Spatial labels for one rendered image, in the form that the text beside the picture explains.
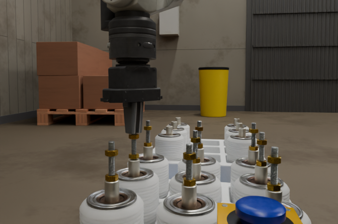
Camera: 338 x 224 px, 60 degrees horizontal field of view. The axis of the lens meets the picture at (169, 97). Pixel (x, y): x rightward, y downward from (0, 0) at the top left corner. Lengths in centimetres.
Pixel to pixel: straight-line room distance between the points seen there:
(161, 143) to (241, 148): 25
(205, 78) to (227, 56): 88
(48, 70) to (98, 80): 50
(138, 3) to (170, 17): 369
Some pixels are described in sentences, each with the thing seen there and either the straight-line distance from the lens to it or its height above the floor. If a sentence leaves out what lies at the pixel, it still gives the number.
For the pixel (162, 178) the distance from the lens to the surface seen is 67.
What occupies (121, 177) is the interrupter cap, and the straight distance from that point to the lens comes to 56.
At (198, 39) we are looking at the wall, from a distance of 431.
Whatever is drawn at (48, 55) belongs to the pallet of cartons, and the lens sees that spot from 310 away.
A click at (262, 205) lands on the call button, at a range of 27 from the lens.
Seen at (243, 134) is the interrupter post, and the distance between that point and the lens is 96.
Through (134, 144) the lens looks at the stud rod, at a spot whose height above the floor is 31.
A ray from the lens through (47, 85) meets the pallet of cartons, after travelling 310.
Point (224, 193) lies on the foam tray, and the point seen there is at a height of 18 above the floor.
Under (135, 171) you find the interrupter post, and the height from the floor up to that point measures 26.
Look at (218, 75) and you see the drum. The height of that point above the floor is 49.
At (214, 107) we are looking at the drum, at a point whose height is 12.
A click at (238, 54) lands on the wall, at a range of 431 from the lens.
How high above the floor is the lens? 43
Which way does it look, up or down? 3 degrees down
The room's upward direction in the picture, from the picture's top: straight up
